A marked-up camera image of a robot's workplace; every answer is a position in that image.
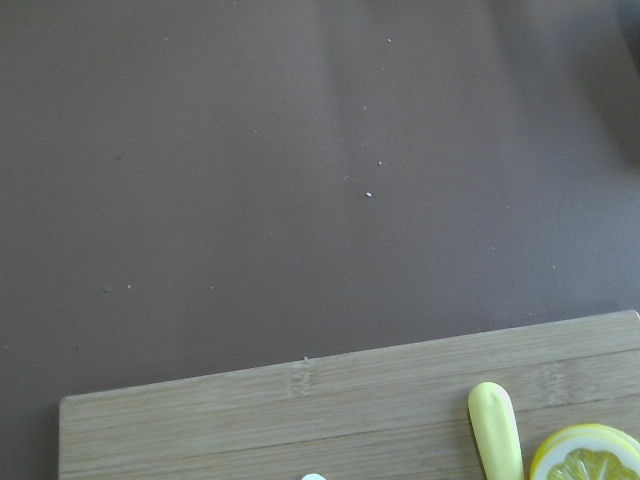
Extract yellow plastic knife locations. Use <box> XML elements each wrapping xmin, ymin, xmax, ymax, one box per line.
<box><xmin>467</xmin><ymin>382</ymin><xmax>525</xmax><ymax>480</ymax></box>

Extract lemon slice near handle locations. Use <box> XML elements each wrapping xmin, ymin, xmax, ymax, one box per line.
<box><xmin>530</xmin><ymin>424</ymin><xmax>639</xmax><ymax>480</ymax></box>

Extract white ceramic spoon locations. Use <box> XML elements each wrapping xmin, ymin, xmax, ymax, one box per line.
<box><xmin>300</xmin><ymin>473</ymin><xmax>326</xmax><ymax>480</ymax></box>

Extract bamboo cutting board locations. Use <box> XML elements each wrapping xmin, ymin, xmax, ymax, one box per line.
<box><xmin>58</xmin><ymin>311</ymin><xmax>639</xmax><ymax>479</ymax></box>

